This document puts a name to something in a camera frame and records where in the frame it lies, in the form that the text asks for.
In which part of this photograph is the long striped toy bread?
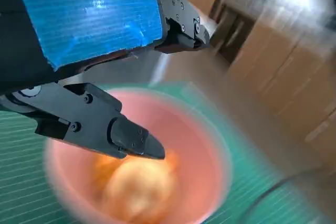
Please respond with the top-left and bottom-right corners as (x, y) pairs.
(90, 152), (182, 201)

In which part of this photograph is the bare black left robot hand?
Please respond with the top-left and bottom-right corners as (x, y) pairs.
(0, 0), (211, 161)

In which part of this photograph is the pink bowl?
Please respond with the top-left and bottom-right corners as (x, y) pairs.
(43, 89), (234, 224)

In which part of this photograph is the green cutting mat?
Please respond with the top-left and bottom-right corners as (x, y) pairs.
(0, 81), (297, 224)

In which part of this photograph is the round toy bread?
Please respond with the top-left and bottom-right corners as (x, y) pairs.
(102, 159), (179, 224)

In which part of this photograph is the wooden cabinet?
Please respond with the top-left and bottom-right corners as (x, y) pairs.
(225, 16), (336, 146)

